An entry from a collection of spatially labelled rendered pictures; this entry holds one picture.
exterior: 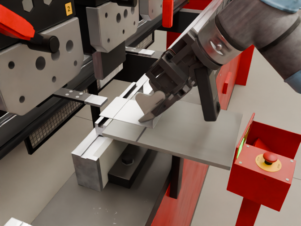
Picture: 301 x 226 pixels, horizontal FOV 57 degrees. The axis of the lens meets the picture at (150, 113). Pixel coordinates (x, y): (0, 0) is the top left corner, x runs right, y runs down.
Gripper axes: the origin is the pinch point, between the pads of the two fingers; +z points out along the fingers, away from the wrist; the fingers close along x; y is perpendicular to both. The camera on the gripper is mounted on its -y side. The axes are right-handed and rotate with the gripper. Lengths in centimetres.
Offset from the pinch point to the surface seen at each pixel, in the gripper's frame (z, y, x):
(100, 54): -5.9, 15.7, 5.3
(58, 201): 18.6, 1.3, 19.7
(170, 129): -3.2, -4.9, 3.1
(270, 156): -4.1, -35.1, -18.8
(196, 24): 9, 4, -79
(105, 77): -2.2, 12.2, 4.6
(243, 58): 48, -55, -215
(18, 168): 149, 19, -43
